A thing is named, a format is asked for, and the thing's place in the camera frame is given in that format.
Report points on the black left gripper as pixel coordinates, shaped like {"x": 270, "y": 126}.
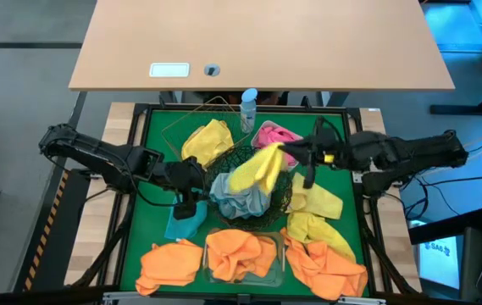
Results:
{"x": 185, "y": 178}

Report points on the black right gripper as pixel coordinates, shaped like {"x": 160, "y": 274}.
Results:
{"x": 329, "y": 148}

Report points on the teal microfiber towel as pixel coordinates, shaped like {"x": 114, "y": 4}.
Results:
{"x": 185, "y": 229}

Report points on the yellow microfiber towel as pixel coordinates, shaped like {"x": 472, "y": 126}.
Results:
{"x": 257, "y": 169}
{"x": 312, "y": 229}
{"x": 208, "y": 142}
{"x": 317, "y": 199}

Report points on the grey towel with blue edge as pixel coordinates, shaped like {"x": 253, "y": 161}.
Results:
{"x": 240, "y": 203}

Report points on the orange microfiber towel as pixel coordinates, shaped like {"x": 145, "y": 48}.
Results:
{"x": 168, "y": 264}
{"x": 236, "y": 254}
{"x": 325, "y": 271}

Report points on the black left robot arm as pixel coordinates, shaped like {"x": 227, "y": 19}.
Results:
{"x": 96, "y": 152}

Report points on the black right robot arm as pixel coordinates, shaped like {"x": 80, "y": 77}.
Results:
{"x": 414, "y": 152}

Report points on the small clear water bottle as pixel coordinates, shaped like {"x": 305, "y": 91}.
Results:
{"x": 248, "y": 114}

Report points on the green table mat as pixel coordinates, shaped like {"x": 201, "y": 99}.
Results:
{"x": 156, "y": 127}

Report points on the clear plastic container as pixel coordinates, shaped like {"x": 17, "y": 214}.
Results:
{"x": 262, "y": 280}

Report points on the tan wooden desk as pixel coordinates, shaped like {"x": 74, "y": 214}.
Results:
{"x": 266, "y": 38}

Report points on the grey round desk grommet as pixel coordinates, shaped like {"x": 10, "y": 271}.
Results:
{"x": 212, "y": 70}

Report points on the black yellow hazard floor strip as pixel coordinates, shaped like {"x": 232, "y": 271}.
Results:
{"x": 54, "y": 212}

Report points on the white box with blue print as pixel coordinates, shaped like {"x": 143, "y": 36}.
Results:
{"x": 439, "y": 262}

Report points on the black desk leg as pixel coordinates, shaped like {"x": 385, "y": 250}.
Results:
{"x": 478, "y": 108}

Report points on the black metal rig frame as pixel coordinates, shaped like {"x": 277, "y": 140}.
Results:
{"x": 181, "y": 106}

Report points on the silver aluminium bracket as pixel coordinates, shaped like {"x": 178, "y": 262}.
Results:
{"x": 120, "y": 297}
{"x": 361, "y": 301}

